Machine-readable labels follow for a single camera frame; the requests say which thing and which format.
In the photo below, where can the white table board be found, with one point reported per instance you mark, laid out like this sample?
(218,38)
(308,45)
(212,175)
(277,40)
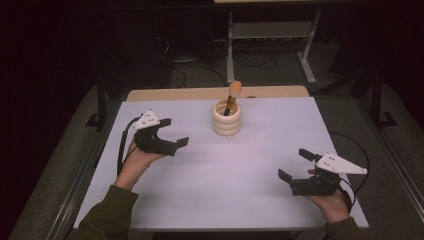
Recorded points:
(213,173)

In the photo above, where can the cream ribbed brush holder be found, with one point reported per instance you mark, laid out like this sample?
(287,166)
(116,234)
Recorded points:
(226,126)

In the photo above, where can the metal frame rail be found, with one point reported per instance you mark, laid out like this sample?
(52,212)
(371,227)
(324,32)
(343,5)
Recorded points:
(78,180)
(393,156)

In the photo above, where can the black metal stand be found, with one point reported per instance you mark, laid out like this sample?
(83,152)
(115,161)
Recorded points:
(101,100)
(377,100)

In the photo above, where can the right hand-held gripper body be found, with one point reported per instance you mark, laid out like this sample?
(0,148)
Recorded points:
(316,184)

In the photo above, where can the person's left hand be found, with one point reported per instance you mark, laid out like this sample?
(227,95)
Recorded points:
(135,166)

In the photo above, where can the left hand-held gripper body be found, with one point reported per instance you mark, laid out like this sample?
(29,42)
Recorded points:
(151,143)

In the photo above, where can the wooden table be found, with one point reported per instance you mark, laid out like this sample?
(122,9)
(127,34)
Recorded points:
(186,94)

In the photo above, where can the person's right hand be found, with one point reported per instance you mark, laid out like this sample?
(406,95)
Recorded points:
(330,207)

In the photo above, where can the white metal stand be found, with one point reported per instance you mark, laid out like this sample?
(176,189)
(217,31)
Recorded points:
(271,30)

